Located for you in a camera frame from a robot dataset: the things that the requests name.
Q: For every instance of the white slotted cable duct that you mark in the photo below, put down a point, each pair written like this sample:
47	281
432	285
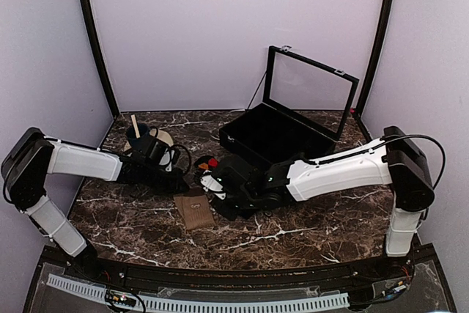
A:
179	300

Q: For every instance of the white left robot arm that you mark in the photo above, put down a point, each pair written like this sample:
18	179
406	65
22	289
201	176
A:
36	158

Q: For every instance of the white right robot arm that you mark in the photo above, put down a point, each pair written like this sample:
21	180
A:
393	159

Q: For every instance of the black argyle sock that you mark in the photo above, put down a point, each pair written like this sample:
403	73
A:
206	165

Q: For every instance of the beige ceramic saucer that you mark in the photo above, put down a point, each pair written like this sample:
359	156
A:
169	142

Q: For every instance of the tan brown sock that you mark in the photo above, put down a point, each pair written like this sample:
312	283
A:
194	208

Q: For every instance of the wooden stir stick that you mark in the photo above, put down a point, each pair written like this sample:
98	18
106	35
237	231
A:
135	126

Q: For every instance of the black glass-lid display box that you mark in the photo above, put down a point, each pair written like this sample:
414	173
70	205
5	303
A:
304	108

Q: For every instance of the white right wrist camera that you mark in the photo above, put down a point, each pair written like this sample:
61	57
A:
211	185

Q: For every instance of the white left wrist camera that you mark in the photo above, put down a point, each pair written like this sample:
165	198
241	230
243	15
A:
167	160

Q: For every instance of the black table edge rail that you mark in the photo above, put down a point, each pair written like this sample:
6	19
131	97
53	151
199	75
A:
359	273

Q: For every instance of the dark blue mug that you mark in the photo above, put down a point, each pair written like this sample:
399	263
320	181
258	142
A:
133	135

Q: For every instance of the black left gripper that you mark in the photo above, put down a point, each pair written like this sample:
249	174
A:
174	188

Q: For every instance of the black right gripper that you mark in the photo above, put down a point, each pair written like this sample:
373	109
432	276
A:
230	213

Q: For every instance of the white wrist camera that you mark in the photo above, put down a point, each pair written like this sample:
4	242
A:
211	185
167	160

